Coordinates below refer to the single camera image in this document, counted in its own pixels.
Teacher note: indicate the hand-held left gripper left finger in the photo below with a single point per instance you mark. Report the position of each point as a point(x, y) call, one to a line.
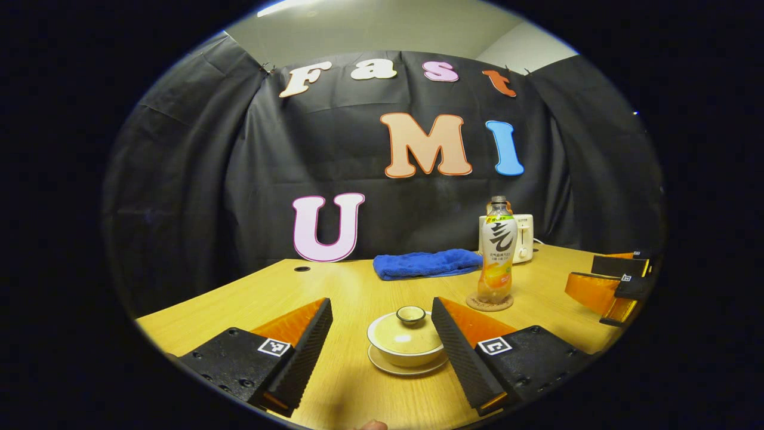
point(304, 358)

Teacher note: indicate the clear water bottle white label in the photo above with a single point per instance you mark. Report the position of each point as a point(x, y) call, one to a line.
point(498, 251)

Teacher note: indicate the white toaster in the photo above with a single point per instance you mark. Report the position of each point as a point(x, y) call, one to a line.
point(525, 239)

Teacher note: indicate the cream teacup lid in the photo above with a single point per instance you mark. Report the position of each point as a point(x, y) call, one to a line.
point(406, 339)

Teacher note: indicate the cream ceramic teacup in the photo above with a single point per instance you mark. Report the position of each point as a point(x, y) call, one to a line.
point(406, 360)

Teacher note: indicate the blue towel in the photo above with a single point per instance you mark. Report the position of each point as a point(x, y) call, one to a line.
point(427, 264)

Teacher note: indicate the cream ceramic saucer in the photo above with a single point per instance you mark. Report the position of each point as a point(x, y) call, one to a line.
point(412, 371)

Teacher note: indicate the round brown coaster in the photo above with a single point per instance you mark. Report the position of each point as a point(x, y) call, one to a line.
point(474, 304)

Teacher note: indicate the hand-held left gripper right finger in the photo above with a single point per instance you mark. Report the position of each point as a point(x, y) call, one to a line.
point(459, 358)

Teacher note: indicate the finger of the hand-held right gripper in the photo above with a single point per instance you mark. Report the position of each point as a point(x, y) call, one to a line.
point(618, 264)
point(591, 291)

